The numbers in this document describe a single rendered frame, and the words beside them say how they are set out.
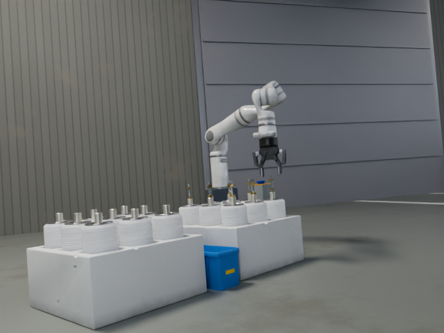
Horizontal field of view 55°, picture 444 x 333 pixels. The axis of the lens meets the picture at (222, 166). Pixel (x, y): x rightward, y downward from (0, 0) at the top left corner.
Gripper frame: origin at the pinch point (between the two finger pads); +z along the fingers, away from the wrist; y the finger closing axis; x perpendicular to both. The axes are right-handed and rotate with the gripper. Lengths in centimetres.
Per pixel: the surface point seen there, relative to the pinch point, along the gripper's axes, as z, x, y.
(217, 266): 28, 44, 9
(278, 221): 18.7, 10.2, -3.8
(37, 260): 21, 69, 56
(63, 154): -34, -157, 233
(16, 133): -55, -133, 264
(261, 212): 14.5, 14.2, 1.5
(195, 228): 18.8, 23.2, 25.0
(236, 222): 16.6, 25.9, 7.8
